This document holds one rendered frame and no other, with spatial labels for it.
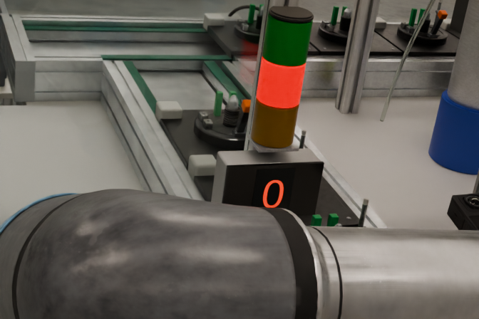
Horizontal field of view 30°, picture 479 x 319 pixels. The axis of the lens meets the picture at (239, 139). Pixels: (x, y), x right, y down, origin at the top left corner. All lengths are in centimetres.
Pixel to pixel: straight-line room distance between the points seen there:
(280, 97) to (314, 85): 130
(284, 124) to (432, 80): 146
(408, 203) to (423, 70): 65
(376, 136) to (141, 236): 170
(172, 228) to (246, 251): 4
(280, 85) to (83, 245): 55
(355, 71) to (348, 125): 14
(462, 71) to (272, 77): 104
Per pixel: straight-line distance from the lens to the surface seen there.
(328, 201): 156
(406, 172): 199
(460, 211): 101
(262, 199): 105
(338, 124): 217
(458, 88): 200
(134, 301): 46
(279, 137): 102
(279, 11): 98
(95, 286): 47
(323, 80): 230
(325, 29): 243
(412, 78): 242
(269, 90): 100
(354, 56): 218
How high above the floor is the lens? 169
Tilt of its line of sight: 24 degrees down
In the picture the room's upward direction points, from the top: 8 degrees clockwise
